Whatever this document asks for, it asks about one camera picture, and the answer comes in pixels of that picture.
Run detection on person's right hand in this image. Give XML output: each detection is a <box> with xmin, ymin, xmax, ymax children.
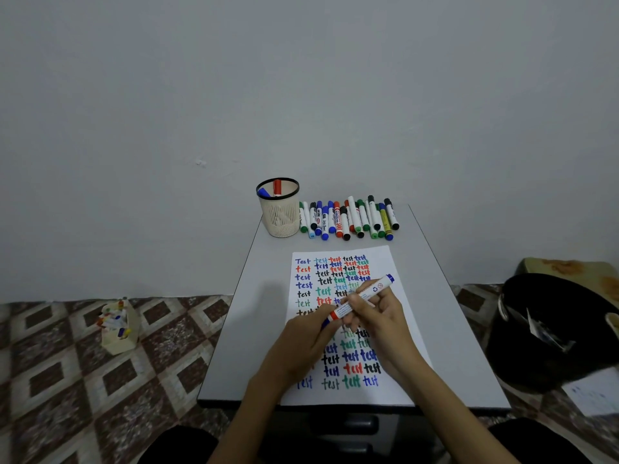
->
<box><xmin>340</xmin><ymin>280</ymin><xmax>432</xmax><ymax>391</ymax></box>

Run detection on small cream box of pens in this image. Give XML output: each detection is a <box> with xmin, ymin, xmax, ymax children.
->
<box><xmin>95</xmin><ymin>298</ymin><xmax>140</xmax><ymax>356</ymax></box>

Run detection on person's left leg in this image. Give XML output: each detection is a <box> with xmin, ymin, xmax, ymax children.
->
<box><xmin>137</xmin><ymin>425</ymin><xmax>219</xmax><ymax>464</ymax></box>

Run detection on person's left hand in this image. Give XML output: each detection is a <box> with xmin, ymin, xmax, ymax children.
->
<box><xmin>248</xmin><ymin>303</ymin><xmax>345</xmax><ymax>403</ymax></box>

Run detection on row of colored markers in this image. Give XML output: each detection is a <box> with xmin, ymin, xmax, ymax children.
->
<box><xmin>298</xmin><ymin>195</ymin><xmax>400</xmax><ymax>242</ymax></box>

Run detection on blue marker with red band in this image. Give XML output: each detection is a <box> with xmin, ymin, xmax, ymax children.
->
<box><xmin>321</xmin><ymin>273</ymin><xmax>395</xmax><ymax>330</ymax></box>

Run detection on person's right forearm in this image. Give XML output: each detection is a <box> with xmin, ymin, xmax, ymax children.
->
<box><xmin>404</xmin><ymin>364</ymin><xmax>521</xmax><ymax>464</ymax></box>

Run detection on black plastic bucket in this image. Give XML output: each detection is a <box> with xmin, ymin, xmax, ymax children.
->
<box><xmin>486</xmin><ymin>273</ymin><xmax>619</xmax><ymax>393</ymax></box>

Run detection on yellow floral cushion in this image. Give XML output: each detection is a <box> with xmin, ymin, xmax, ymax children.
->
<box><xmin>515</xmin><ymin>257</ymin><xmax>619</xmax><ymax>305</ymax></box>

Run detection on grey drawer cabinet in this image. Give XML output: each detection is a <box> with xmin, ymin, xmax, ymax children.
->
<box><xmin>197</xmin><ymin>204</ymin><xmax>513</xmax><ymax>464</ymax></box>

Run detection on white paper with colored writing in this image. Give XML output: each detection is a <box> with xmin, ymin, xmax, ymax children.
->
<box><xmin>279</xmin><ymin>245</ymin><xmax>433</xmax><ymax>407</ymax></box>

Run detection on beige mesh cup black rim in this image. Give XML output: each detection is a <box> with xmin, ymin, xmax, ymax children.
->
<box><xmin>255</xmin><ymin>177</ymin><xmax>300</xmax><ymax>239</ymax></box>

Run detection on person's leg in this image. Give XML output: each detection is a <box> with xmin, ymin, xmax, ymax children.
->
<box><xmin>137</xmin><ymin>425</ymin><xmax>219</xmax><ymax>464</ymax></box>
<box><xmin>488</xmin><ymin>418</ymin><xmax>593</xmax><ymax>464</ymax></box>

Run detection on person's right leg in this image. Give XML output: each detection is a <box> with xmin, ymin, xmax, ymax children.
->
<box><xmin>488</xmin><ymin>418</ymin><xmax>593</xmax><ymax>464</ymax></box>

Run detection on white sheet with faint marks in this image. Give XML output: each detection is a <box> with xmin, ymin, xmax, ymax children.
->
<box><xmin>560</xmin><ymin>365</ymin><xmax>619</xmax><ymax>418</ymax></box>

